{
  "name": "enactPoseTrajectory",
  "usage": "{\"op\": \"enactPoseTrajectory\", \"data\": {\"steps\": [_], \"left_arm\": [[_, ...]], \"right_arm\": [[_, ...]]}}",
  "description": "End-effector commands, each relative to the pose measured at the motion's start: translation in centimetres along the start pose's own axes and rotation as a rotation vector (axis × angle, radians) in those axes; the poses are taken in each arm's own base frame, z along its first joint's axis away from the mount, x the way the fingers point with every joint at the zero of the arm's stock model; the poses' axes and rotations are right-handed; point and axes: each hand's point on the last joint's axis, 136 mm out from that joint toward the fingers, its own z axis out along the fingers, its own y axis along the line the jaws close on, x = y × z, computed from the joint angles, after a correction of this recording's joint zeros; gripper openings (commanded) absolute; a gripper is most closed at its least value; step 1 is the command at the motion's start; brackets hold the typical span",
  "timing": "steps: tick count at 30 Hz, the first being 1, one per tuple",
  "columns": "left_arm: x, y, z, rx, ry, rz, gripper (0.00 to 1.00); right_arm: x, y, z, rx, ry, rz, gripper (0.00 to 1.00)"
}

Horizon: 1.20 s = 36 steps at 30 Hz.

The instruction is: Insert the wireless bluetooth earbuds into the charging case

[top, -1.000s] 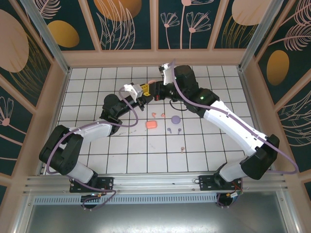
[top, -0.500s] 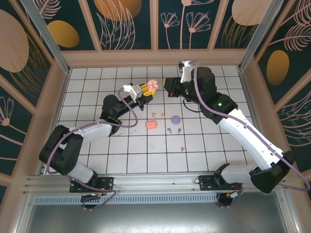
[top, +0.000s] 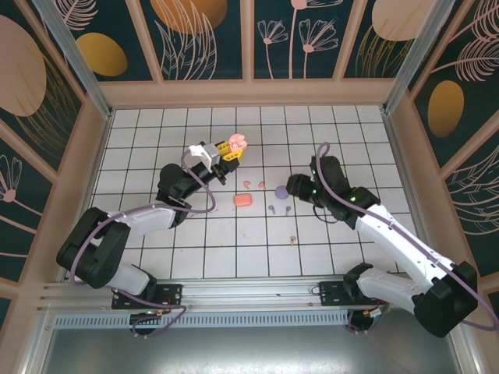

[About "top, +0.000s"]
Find small electronics board with wires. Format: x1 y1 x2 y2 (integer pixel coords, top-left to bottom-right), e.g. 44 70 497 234
362 305 391 326

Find slotted grey cable duct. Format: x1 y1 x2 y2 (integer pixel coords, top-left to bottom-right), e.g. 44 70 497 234
52 311 352 330

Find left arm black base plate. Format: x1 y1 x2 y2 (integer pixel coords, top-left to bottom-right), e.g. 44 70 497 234
111 284 184 311

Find grey metal panel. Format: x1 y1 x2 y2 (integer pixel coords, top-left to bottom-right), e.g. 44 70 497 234
23 326 480 374

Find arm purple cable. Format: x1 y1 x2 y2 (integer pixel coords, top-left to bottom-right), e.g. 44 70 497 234
68 150 218 340
313 142 499 336

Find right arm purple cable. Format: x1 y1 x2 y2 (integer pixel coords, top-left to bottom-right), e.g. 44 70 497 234
313 142 499 336

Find light pink round earbud case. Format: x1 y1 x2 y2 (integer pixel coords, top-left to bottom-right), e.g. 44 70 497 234
228 132 250 151

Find aluminium mounting rail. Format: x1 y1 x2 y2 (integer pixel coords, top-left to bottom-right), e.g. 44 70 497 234
37 277 463 312

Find aluminium frame post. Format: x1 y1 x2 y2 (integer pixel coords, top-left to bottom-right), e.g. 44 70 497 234
30 0 115 121
380 0 450 116

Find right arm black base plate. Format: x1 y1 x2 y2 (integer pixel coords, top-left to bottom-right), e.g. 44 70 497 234
318 280 391 307

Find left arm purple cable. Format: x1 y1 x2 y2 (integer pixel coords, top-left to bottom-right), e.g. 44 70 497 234
68 150 218 340

